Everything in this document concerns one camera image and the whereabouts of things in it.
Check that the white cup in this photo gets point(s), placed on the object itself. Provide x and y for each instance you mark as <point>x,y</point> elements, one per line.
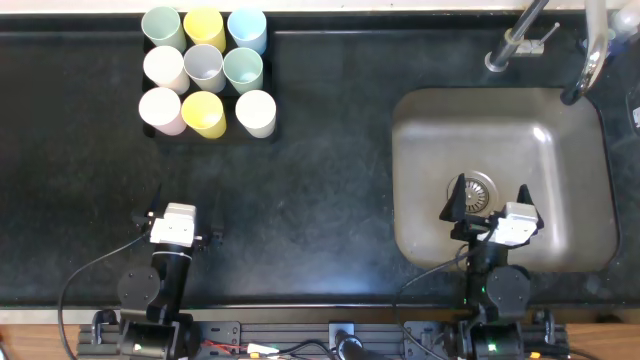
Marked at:
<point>255,110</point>
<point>162,65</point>

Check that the green cup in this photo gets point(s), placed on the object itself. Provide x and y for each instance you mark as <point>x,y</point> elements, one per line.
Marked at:
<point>242,67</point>
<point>161,25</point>

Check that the black tray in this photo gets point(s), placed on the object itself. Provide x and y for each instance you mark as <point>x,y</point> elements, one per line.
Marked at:
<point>230,132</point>

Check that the grey cup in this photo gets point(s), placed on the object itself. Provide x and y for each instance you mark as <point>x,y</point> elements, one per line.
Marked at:
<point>202,62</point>

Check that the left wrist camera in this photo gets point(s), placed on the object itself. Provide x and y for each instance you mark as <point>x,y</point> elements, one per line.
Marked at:
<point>174,225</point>

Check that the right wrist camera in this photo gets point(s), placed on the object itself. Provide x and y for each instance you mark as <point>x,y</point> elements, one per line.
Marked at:
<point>515,225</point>

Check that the yellow cup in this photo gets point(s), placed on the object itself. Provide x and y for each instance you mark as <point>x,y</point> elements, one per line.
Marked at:
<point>202,25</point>
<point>201,111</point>

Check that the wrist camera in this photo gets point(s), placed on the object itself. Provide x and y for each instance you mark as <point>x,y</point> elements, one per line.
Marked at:
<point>515,225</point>
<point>174,225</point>

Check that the mounting rail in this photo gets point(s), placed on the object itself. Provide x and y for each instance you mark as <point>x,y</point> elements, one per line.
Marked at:
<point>290,332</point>

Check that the pink cup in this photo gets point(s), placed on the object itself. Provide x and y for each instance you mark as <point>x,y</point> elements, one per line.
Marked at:
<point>159,107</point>

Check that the light blue cup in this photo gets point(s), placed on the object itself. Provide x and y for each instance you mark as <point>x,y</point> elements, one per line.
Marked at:
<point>246,25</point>

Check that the steel tap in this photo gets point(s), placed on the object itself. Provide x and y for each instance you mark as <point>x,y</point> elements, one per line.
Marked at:
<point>510,40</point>

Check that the steel sink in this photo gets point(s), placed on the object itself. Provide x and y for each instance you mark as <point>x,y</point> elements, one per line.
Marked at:
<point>550,150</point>

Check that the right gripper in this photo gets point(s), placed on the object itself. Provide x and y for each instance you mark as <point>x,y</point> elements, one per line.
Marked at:
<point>467,231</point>

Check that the blue soap bottle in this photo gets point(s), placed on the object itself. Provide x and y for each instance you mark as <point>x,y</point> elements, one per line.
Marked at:
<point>622,22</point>

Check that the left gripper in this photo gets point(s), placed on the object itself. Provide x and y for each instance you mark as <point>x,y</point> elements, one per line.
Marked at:
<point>142,220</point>

